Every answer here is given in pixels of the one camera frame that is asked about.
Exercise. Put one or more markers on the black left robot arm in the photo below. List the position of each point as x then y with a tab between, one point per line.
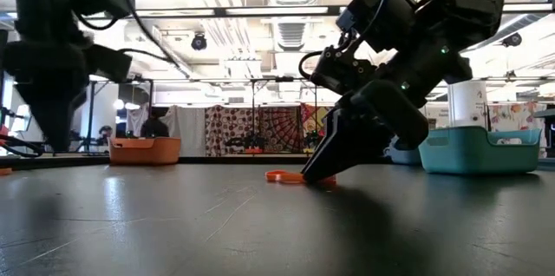
43	2

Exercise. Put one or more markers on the black table mat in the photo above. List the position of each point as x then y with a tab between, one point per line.
260	224

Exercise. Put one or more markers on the silver ventilation duct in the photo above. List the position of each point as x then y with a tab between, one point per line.
529	22
291	35

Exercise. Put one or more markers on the white round pillar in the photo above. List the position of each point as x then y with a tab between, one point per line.
468	107

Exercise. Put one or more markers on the floral hanging cloth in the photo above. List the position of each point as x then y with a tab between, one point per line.
516	117

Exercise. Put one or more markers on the black background robot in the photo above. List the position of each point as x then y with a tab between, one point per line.
247	142

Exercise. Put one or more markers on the brown circle-patterned tapestry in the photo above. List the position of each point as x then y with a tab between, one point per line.
230	130

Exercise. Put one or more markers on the person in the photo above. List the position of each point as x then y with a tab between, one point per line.
154	127

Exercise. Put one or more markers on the white hanging sheet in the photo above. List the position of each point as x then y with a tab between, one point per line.
191	133

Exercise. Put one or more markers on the colourful geometric tapestry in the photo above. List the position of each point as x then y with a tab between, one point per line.
312	120

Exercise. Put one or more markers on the grey desk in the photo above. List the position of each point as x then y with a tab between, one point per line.
546	114

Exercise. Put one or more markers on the black ceiling spotlight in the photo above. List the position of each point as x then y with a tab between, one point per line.
199	42
512	39

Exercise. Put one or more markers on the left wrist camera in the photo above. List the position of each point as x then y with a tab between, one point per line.
110	63

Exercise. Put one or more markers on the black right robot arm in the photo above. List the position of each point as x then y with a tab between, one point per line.
477	2

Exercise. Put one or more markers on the teal plastic basket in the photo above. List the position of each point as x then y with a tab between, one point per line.
468	154

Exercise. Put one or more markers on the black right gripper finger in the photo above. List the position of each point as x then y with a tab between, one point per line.
329	128
347	146

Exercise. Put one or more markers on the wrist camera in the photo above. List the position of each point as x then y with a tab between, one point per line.
110	63
377	11

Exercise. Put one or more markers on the red mandala tapestry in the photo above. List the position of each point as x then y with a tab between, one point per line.
282	128

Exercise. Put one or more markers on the white computer monitor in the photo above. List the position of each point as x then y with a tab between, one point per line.
19	122

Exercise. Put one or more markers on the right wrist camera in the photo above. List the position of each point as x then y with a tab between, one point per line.
377	11

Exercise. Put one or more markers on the black overhead light bar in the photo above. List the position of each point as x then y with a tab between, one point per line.
217	12

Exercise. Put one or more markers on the orange plastic basket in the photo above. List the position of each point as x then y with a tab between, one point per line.
145	152

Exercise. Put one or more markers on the black pipe rack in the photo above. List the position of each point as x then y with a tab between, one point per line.
91	111

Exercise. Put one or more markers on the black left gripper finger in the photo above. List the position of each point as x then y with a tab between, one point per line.
54	115

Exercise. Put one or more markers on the blue-grey plastic basket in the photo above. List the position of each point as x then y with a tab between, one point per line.
405	156

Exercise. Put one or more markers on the white hanging cloth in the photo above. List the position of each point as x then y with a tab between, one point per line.
135	122

